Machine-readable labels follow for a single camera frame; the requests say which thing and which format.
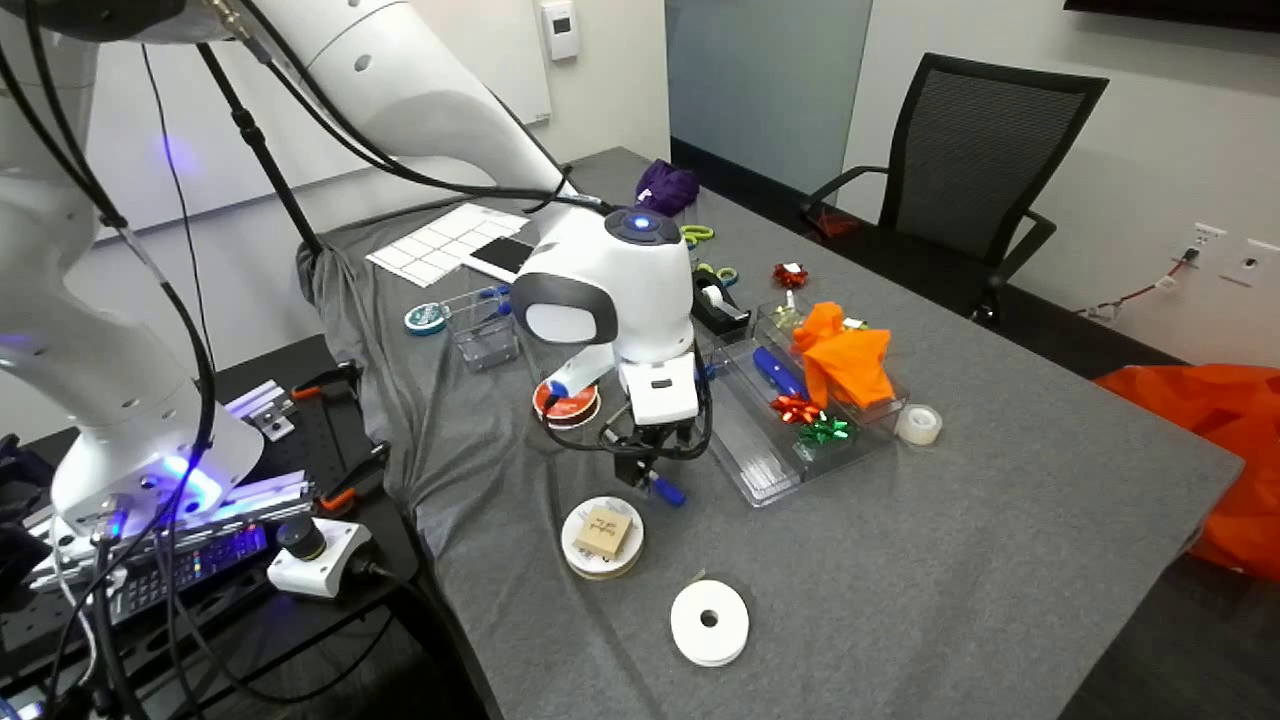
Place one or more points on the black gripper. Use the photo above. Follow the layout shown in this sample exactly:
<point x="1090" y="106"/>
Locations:
<point x="661" y="443"/>

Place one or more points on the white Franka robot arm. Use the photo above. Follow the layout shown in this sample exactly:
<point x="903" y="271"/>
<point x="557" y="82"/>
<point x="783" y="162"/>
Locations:
<point x="615" y="286"/>

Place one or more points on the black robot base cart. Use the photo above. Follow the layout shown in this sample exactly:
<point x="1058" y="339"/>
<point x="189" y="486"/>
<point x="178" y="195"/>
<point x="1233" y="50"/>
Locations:
<point x="267" y="653"/>

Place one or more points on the wooden stamp block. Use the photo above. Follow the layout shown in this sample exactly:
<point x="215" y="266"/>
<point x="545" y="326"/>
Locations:
<point x="602" y="534"/>

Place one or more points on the orange ribbon spool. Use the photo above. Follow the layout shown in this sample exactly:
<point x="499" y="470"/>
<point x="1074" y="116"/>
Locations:
<point x="575" y="408"/>

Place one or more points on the white spool with gold ribbon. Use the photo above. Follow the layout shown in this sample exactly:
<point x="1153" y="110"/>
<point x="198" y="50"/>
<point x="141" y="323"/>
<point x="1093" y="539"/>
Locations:
<point x="602" y="571"/>

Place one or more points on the long clear plastic tray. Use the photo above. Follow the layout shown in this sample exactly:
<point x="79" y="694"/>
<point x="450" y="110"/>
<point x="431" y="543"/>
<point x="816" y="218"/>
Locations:
<point x="764" y="465"/>

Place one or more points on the red gift bow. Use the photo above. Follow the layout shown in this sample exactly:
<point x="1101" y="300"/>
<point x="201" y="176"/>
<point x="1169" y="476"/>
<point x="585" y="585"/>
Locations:
<point x="789" y="272"/>
<point x="792" y="408"/>

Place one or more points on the blue gift bow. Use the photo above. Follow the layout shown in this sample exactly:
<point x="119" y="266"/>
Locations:
<point x="779" y="368"/>

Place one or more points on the green gift bow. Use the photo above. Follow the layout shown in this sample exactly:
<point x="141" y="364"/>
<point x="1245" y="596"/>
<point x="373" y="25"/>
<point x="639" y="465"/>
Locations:
<point x="830" y="431"/>

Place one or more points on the clear plastic box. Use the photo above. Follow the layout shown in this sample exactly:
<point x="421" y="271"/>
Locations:
<point x="480" y="351"/>

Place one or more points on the gold gift bow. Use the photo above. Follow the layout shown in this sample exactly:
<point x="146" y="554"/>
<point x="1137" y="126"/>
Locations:
<point x="785" y="312"/>

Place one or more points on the orange cloth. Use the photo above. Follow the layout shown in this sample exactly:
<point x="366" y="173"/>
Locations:
<point x="847" y="358"/>

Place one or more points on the grey table cloth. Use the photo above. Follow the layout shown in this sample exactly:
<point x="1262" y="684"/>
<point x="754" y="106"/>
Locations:
<point x="865" y="562"/>

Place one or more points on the black white notebook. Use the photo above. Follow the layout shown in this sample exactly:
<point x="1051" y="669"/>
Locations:
<point x="502" y="259"/>

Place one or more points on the white label sheet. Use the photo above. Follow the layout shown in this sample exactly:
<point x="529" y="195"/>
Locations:
<point x="432" y="246"/>

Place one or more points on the white emergency stop button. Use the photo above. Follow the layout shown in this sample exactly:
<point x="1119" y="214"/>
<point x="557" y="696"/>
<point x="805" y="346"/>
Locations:
<point x="312" y="558"/>

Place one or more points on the silver metal clamp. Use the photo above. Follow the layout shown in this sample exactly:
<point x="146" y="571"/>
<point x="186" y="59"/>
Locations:
<point x="263" y="406"/>

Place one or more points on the black office chair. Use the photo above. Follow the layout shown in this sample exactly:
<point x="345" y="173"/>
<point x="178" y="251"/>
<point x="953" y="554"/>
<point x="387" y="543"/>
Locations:
<point x="974" y="162"/>

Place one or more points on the black stand pole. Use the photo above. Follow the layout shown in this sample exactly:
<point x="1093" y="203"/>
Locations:
<point x="263" y="153"/>

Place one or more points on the orange bag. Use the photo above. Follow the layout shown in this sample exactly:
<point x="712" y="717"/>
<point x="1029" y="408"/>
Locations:
<point x="1200" y="427"/>

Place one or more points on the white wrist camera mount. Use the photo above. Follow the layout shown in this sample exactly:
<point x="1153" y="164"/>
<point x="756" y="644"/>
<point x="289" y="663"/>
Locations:
<point x="661" y="385"/>

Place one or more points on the white wall thermostat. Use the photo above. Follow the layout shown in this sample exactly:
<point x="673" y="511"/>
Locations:
<point x="562" y="25"/>

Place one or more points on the white wall outlet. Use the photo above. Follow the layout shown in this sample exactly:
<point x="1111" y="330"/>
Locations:
<point x="1210" y="230"/>
<point x="1254" y="261"/>

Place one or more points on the black wall television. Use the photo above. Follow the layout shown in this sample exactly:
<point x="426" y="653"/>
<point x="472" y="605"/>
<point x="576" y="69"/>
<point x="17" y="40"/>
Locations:
<point x="1174" y="11"/>

